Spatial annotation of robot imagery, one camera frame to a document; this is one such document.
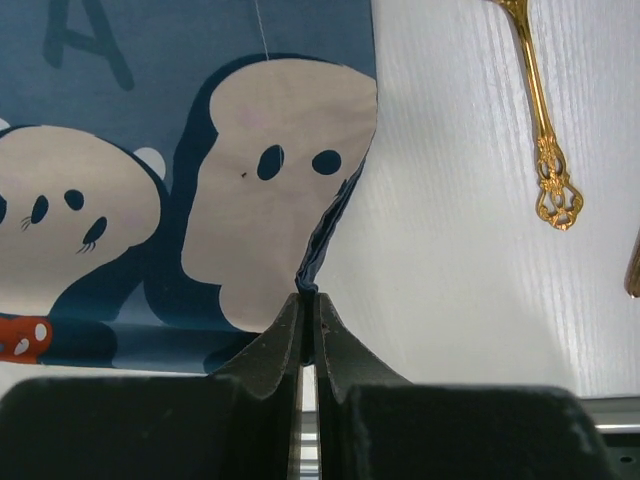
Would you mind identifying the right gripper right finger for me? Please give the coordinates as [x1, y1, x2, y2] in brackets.
[313, 294, 617, 479]

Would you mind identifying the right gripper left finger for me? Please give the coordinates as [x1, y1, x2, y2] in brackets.
[1, 295, 304, 479]

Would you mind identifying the blue cartoon mouse placemat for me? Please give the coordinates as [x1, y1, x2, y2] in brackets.
[1, 1, 378, 373]

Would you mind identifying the gold ornate spoon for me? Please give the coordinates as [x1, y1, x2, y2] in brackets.
[495, 0, 584, 231]

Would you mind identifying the copper fork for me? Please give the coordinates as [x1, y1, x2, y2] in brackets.
[624, 237, 640, 299]

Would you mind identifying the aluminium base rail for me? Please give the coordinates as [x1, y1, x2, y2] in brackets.
[290, 396, 639, 479]

